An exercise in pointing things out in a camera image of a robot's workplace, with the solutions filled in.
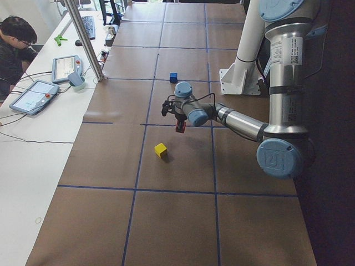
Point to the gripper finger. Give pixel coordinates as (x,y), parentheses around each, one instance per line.
(180,122)

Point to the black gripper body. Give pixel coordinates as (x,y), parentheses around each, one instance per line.
(180,117)

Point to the red wooden block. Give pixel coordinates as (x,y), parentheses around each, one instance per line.
(180,128)

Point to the blue wooden block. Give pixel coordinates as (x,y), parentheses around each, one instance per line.
(173,78)

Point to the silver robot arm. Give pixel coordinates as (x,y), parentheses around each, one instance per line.
(283,149)

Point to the yellow wooden block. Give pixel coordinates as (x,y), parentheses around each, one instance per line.
(161,150)

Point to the light blue tape roll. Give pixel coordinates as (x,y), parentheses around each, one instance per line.
(76,81)

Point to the metal cup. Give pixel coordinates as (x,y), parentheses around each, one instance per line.
(112,29)

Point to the far teach pendant tablet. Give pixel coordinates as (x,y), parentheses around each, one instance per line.
(63,66)

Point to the teach pendant tablet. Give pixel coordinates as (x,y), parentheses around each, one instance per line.
(34,99)
(63,66)

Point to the black keyboard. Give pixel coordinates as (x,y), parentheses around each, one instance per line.
(89,26)

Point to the green plastic tool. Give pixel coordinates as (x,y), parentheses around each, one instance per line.
(58,39)

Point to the near teach pendant tablet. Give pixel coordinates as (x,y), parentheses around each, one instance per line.
(34,99)

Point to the seated person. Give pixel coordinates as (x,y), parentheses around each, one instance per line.
(17,36)

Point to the white mount base plate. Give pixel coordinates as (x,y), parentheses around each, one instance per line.
(240,78)

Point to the white mount pole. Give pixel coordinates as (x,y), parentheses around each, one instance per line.
(251,39)

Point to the aluminium frame post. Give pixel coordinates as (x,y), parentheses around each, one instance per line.
(86,43)

